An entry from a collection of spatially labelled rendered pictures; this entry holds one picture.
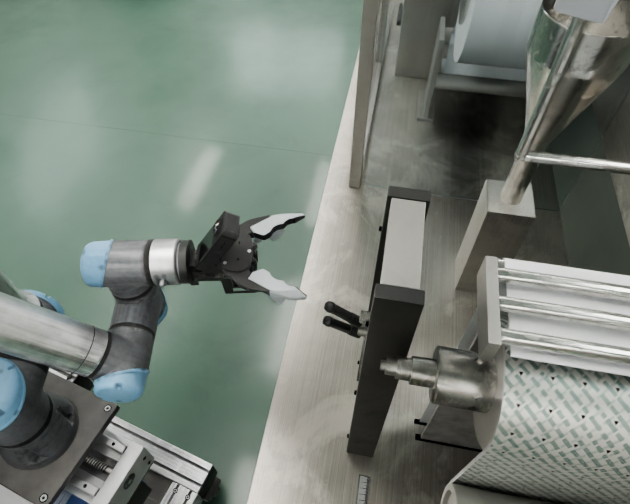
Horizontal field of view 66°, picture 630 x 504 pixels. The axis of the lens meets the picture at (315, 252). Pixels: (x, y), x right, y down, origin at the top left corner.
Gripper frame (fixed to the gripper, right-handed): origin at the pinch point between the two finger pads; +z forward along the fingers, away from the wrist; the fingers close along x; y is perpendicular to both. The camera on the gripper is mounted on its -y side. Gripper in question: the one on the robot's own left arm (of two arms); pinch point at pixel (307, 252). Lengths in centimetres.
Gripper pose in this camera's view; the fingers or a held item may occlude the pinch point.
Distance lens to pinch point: 77.3
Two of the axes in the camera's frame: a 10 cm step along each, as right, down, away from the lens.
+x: 0.3, 8.7, -5.0
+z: 10.0, -0.3, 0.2
